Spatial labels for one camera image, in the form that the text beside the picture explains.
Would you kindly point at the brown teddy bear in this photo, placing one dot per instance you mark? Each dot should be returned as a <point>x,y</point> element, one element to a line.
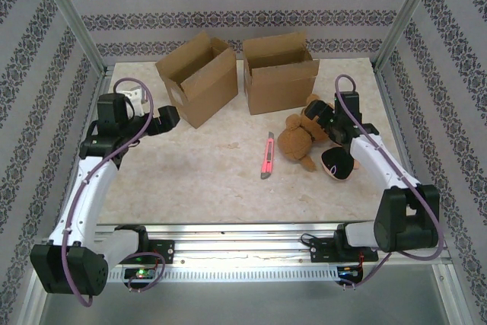
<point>295,144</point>

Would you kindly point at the brown cardboard box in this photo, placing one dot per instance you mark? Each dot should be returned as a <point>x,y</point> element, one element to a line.
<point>209,100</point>
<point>281,93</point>

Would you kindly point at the doll with orange hat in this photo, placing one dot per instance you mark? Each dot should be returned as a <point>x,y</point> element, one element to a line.
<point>335,165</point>

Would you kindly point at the pink utility knife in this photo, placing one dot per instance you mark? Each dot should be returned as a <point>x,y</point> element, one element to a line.
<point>267,157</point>

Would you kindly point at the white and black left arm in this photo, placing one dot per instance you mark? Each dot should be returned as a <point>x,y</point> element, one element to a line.
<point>87,195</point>

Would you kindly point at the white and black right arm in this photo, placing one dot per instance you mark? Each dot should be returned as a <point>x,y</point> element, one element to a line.
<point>380,167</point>

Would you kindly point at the small circuit board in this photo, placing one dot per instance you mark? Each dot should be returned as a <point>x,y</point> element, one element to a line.
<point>142,274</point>
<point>349,271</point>

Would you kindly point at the grey metal panel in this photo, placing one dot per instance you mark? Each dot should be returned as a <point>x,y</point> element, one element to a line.
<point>243,304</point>

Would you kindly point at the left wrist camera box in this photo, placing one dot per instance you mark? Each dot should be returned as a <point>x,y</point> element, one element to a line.
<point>134,100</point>

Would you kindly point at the aluminium side rail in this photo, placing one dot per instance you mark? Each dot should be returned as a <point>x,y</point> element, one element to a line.
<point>397,131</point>
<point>102,85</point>

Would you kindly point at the aluminium frame post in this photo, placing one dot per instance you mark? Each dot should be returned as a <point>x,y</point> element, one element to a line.
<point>32,311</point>
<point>75,16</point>
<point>406,16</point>
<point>451,298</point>

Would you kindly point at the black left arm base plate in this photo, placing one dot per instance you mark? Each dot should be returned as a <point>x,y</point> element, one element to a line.
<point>163,250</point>

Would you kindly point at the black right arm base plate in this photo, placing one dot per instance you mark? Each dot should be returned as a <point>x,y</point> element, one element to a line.
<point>323,250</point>

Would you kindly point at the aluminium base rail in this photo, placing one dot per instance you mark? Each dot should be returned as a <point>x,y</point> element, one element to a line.
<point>243,245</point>

